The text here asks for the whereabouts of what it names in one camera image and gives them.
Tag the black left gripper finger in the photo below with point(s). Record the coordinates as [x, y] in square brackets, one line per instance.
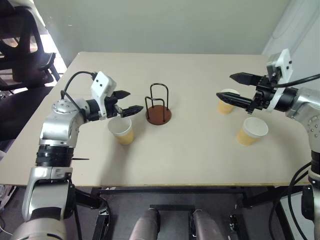
[121, 94]
[132, 110]

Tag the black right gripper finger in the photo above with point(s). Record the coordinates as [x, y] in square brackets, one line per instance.
[235, 98]
[245, 78]

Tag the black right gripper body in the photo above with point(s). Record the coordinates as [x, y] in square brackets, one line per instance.
[263, 95]

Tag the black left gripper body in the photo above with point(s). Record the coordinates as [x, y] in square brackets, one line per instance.
[111, 106]

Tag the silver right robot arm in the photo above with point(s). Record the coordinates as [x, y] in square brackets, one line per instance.
[303, 105]

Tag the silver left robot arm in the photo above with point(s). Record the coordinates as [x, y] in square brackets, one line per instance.
[56, 130]

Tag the yellow paper cup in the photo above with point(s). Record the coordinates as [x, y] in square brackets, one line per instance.
[224, 106]
[251, 131]
[123, 130]

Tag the black office chair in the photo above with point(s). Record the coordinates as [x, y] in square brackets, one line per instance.
[22, 60]

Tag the grey left robot leg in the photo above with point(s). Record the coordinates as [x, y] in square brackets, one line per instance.
[146, 225]

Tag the grey robot leg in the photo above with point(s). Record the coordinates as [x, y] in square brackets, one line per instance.
[206, 225]
[146, 225]

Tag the grey right robot leg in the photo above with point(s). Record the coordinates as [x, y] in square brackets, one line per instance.
[206, 225]

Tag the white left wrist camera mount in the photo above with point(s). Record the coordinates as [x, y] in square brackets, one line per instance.
[102, 87]

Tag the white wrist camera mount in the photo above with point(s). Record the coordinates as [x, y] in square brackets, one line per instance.
[280, 72]
[102, 87]

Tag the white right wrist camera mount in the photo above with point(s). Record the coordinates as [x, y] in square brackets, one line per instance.
[280, 72]

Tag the black table frame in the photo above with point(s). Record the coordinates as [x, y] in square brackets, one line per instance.
[175, 193]

